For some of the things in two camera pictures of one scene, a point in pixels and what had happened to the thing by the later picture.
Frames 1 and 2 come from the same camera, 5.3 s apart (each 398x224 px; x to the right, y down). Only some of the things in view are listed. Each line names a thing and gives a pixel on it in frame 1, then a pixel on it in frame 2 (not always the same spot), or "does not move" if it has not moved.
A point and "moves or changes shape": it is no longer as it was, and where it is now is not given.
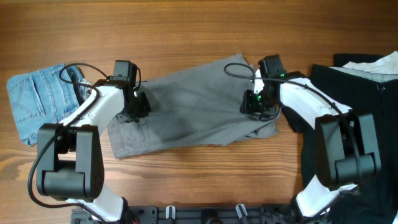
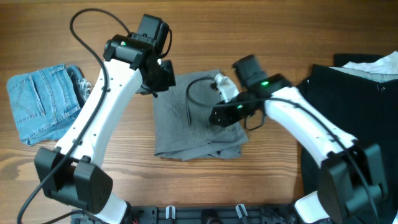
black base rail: x=173 y=214 does not move
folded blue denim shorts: x=45 y=96 does not move
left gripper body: x=140 y=108 to x=163 y=78
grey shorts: x=199 y=104 moves or changes shape
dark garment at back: x=341 y=60 does not move
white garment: x=385 y=68 does not move
